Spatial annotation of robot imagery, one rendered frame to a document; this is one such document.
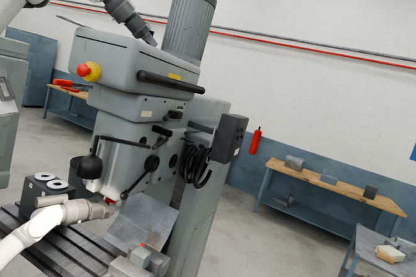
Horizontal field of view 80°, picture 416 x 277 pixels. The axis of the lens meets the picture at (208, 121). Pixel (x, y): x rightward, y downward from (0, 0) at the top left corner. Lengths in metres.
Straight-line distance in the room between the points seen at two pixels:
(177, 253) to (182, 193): 0.33
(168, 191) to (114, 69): 0.82
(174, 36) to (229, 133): 0.49
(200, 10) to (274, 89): 4.01
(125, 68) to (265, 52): 4.58
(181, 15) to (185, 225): 1.04
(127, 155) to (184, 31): 0.57
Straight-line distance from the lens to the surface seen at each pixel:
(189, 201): 1.37
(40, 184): 1.43
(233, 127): 1.03
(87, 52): 0.88
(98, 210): 1.09
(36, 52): 8.19
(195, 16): 1.16
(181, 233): 1.46
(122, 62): 0.78
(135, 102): 0.85
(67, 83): 0.92
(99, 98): 0.96
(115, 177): 0.98
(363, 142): 5.08
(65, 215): 1.05
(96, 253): 1.33
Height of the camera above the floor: 1.80
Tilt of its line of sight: 7 degrees down
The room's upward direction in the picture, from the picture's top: 16 degrees clockwise
